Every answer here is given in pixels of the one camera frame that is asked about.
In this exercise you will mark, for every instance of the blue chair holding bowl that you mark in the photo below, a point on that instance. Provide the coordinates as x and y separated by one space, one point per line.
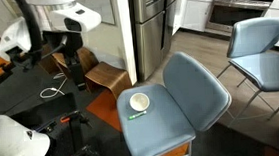
163 123

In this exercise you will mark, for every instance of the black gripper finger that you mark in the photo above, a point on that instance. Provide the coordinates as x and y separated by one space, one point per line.
73 76
81 77

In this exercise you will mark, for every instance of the large bent plywood stool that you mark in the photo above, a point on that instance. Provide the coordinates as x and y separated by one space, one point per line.
107 77

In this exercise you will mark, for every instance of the stainless steel oven range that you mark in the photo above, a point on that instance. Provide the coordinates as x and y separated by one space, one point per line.
241 8

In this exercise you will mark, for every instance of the white ceramic bowl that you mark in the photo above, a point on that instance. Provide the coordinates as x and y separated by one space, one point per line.
139 101

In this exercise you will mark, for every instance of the empty blue chair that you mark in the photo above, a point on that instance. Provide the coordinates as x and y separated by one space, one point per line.
265 64

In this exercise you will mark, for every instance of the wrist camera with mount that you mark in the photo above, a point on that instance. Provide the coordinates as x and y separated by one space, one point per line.
53 41

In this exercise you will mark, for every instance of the white cabinet beside refrigerator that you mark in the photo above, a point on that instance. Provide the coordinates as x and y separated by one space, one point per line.
196 10

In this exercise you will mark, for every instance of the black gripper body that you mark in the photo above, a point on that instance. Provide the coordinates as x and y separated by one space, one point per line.
73 46

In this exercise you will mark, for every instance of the green marker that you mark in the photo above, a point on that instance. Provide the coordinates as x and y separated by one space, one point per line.
137 115

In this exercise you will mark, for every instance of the stainless steel refrigerator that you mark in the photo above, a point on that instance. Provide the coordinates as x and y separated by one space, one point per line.
151 30

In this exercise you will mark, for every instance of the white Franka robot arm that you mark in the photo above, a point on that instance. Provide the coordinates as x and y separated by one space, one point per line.
74 13

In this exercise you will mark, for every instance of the small bent plywood stool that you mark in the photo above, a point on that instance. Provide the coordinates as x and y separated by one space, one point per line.
86 58

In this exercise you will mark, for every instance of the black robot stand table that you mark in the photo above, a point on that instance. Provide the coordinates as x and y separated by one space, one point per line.
48 112

